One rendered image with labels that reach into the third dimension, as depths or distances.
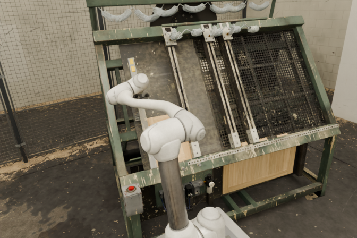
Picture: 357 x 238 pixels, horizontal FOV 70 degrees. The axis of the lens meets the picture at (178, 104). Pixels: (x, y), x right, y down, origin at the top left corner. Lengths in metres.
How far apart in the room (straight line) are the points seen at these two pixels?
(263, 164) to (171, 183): 1.75
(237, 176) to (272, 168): 0.45
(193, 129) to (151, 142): 0.22
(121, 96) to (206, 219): 0.85
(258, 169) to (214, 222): 1.49
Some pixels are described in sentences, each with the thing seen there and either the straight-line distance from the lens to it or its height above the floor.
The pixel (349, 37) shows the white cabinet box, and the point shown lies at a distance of 5.25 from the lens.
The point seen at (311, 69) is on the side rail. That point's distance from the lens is 3.04.
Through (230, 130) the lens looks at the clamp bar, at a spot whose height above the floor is 1.05.
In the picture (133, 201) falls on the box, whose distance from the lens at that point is 1.85.
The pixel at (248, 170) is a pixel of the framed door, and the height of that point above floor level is 0.46.
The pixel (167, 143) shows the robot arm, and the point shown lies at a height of 1.52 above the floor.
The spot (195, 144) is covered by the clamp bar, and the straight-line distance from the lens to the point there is 2.13.
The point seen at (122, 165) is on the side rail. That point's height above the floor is 0.97.
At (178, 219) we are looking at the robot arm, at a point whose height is 1.12.
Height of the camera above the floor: 2.11
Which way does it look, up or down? 22 degrees down
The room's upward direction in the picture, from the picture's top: 3 degrees counter-clockwise
